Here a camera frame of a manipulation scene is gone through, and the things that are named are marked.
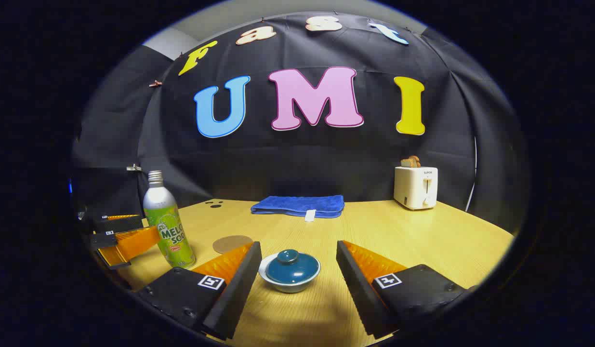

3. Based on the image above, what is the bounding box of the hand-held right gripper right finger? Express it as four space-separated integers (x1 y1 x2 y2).
336 240 471 339

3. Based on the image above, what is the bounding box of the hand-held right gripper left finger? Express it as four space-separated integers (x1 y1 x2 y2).
136 241 263 341

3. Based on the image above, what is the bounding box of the round brown coaster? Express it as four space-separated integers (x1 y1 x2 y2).
212 235 254 254

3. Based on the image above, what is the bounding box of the silver green label water bottle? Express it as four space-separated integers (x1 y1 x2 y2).
143 170 197 269

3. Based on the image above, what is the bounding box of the dark teal teacup lid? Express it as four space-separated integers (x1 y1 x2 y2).
265 249 320 285

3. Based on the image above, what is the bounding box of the folded blue towel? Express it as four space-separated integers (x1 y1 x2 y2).
251 195 345 222

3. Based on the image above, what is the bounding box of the cream white toaster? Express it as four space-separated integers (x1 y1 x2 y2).
394 166 438 211

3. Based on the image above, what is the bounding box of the black backdrop cloth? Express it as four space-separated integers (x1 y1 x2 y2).
71 12 527 232

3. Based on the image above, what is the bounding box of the thin white cable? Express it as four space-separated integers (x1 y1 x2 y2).
465 136 477 213

